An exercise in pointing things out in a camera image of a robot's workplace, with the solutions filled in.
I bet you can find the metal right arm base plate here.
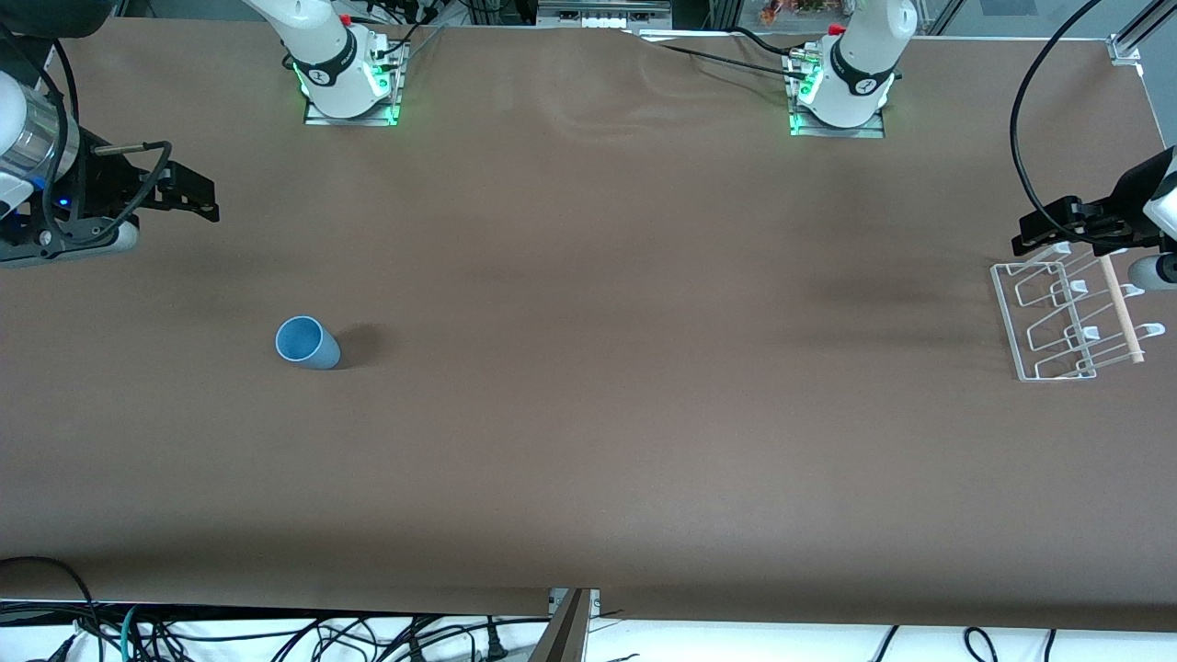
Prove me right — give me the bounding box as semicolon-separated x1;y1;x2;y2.
303;41;407;127

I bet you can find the aluminium profile beam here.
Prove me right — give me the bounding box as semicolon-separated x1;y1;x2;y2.
527;588;600;662

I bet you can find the white wire cup rack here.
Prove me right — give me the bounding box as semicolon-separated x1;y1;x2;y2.
990;241;1169;382

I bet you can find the aluminium frame corner bracket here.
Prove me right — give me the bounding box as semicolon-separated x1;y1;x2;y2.
1108;0;1177;65

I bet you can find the white power strip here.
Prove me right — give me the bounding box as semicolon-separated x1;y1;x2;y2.
538;0;672;29

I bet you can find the short black table cable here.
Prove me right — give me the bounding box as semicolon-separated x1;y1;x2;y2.
729;26;803;54

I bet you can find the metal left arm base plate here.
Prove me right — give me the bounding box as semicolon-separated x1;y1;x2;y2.
788;51;886;139

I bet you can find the orange background clutter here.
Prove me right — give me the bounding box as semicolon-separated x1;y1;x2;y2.
759;0;833;24

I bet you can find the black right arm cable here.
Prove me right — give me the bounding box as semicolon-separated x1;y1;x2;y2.
0;23;176;247

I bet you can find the long black table cable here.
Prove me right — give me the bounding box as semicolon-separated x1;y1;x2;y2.
633;28;806;79

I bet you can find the blue plastic cup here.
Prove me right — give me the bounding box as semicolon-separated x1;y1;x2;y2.
275;315;342;371

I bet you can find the black looped floor cable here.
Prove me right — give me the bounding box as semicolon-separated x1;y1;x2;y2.
0;556;104;662

